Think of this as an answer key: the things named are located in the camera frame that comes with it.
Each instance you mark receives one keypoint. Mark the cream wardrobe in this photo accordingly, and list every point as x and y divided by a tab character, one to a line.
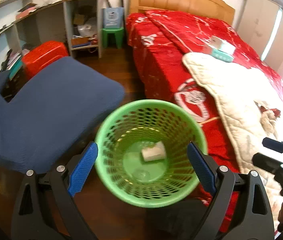
261	26

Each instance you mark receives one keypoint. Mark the teal tissue box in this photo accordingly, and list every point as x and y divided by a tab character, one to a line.
220	55

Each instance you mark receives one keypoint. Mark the red bed duvet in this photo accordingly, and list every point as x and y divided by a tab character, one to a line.
159	39

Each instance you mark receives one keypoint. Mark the green plastic stool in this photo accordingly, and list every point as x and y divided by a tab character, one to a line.
116	34

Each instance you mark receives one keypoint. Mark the green mesh trash basket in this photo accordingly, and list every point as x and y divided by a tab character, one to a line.
139	124

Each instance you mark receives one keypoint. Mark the white tissue pack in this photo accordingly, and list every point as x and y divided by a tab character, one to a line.
219	44

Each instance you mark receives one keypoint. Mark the grey shelving unit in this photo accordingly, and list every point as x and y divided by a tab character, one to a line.
76	23

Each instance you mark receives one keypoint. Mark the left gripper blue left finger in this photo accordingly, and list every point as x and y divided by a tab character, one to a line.
79	168

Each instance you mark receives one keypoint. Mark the red orange snack wrapper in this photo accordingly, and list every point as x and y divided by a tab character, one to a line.
263	108

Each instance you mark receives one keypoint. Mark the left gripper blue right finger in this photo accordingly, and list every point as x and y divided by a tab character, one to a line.
204	167

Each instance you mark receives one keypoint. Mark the blue upholstered chair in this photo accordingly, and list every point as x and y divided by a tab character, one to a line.
51	112

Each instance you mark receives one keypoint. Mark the blue paper bag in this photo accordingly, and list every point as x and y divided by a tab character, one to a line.
113	17

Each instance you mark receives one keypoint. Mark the red suitcase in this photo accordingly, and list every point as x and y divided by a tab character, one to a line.
42	56

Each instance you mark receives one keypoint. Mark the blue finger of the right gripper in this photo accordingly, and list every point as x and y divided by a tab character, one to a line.
266	163
273	145

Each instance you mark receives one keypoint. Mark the white quilted blanket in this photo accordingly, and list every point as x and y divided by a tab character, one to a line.
236	90

